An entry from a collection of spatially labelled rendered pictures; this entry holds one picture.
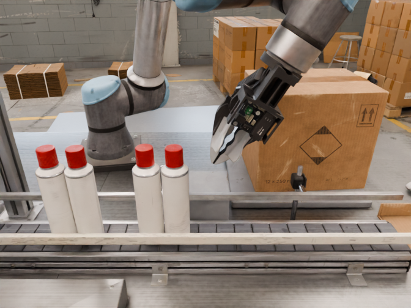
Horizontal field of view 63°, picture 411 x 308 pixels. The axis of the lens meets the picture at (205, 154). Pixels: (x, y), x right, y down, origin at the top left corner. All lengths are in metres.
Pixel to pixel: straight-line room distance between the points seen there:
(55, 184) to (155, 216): 0.19
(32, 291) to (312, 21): 0.62
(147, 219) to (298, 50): 0.40
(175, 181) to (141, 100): 0.51
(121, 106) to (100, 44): 5.14
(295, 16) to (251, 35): 3.43
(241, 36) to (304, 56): 3.41
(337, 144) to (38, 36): 5.81
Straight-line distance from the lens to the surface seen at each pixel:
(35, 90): 4.85
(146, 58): 1.01
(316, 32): 0.52
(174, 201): 0.64
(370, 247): 0.77
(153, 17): 0.95
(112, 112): 1.05
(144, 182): 0.62
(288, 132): 0.84
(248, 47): 3.96
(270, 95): 0.52
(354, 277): 0.76
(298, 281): 0.73
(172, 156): 0.60
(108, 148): 1.08
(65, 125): 1.47
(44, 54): 6.40
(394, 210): 0.96
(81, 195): 0.67
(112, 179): 1.03
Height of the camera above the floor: 1.35
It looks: 27 degrees down
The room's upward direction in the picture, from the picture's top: straight up
